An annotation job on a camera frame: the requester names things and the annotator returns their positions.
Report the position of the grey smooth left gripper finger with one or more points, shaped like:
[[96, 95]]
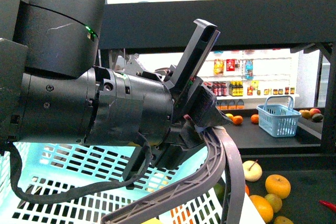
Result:
[[234, 179]]

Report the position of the large orange near shelf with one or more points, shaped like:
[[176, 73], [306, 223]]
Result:
[[263, 207]]

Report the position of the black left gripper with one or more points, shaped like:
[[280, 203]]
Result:
[[138, 102]]

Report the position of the orange beside far lemon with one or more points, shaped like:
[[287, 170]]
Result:
[[237, 120]]

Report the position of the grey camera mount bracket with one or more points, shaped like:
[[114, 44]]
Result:
[[201, 43]]

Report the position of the yellow orange apple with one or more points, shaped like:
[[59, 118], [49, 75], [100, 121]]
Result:
[[278, 185]]

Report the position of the small blue plastic basket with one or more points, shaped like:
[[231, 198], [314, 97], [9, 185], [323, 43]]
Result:
[[278, 120]]

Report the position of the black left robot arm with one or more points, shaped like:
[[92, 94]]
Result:
[[52, 91]]

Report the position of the orange near blue basket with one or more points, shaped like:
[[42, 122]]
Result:
[[254, 119]]

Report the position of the white pear with stem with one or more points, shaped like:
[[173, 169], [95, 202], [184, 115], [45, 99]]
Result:
[[252, 171]]

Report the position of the yellow lemon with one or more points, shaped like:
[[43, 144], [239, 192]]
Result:
[[152, 221]]

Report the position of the black metal shelf rack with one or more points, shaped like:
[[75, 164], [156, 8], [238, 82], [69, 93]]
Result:
[[244, 24]]

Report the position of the yellow lemon far shelf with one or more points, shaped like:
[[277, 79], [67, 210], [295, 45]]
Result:
[[229, 116]]

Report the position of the red chili pepper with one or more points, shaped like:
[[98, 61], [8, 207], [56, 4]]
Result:
[[329, 205]]

